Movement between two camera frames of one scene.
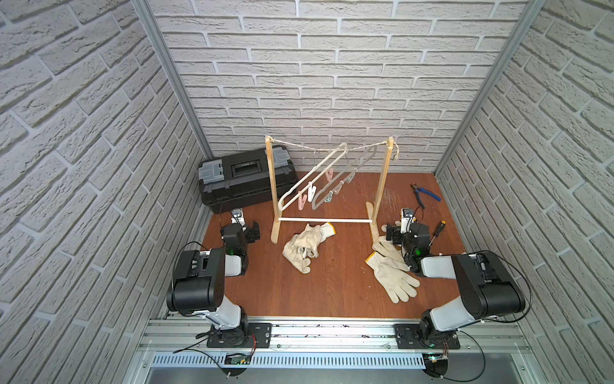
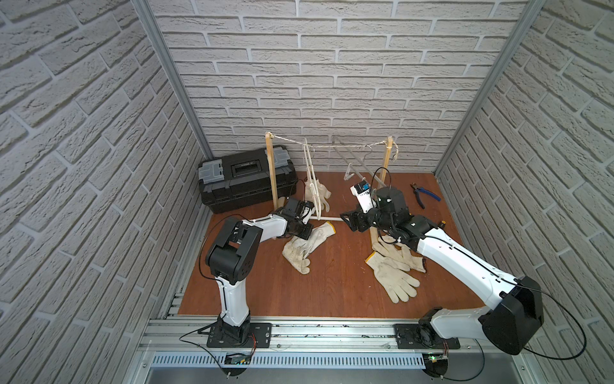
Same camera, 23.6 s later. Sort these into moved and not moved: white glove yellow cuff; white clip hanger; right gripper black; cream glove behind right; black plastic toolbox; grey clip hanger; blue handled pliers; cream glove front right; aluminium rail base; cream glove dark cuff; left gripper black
Moved: right gripper black; grey clip hanger; left gripper black; cream glove dark cuff; white clip hanger
Not moved: blue handled pliers; cream glove behind right; cream glove front right; black plastic toolbox; white glove yellow cuff; aluminium rail base
